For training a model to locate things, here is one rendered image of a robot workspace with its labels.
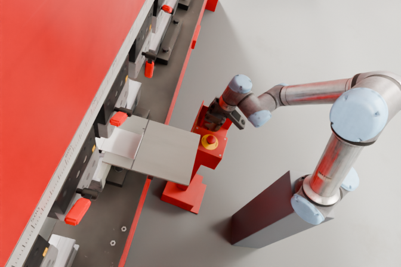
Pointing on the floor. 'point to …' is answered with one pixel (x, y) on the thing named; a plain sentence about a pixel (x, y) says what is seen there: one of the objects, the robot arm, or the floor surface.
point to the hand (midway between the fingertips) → (213, 129)
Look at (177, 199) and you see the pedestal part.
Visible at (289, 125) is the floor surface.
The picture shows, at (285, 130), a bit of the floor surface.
